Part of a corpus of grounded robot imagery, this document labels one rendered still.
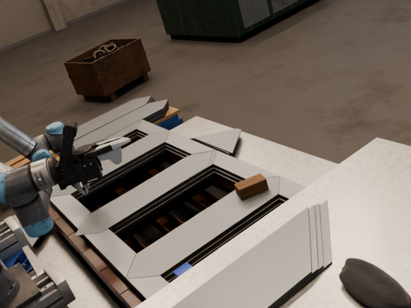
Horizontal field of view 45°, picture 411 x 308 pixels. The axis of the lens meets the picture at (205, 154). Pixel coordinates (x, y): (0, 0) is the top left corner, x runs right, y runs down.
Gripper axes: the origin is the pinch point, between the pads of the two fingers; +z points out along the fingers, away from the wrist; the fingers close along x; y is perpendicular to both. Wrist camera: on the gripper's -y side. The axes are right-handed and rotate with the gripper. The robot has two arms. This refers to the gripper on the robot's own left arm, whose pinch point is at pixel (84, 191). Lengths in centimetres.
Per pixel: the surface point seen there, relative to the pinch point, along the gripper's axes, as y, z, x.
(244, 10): -357, 56, 367
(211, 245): 72, 8, 19
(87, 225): 17.5, 5.9, -8.1
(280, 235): 112, -14, 23
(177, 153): -5, 10, 52
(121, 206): 17.8, 6.2, 8.3
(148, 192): 19.8, 6.3, 21.6
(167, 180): 18.6, 6.5, 32.2
